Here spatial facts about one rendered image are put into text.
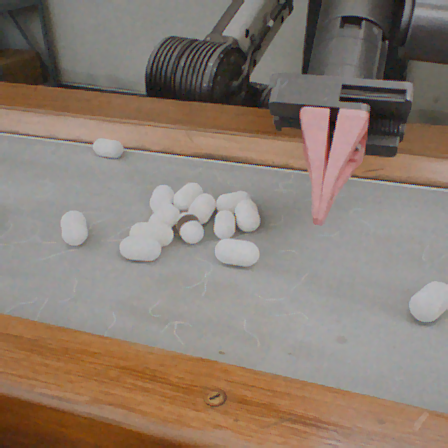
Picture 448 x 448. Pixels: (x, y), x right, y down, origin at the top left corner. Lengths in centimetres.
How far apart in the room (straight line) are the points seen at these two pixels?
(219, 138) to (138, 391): 36
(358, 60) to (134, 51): 249
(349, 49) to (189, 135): 24
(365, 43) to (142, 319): 26
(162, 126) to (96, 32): 235
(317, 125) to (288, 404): 19
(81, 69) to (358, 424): 288
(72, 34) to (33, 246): 262
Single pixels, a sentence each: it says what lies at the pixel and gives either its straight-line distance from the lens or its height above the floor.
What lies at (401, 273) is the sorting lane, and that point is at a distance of 43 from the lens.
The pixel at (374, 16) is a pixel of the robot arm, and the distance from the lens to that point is 45.
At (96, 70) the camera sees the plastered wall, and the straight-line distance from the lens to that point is 302.
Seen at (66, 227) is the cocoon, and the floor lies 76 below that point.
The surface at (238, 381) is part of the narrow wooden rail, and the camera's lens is 30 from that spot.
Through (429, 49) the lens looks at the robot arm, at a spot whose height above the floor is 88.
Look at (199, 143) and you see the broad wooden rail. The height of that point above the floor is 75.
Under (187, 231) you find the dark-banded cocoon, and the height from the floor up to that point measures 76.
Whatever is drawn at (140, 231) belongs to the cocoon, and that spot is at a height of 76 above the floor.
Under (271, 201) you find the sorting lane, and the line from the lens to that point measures 51.
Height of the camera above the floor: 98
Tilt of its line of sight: 32 degrees down
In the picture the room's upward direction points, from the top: straight up
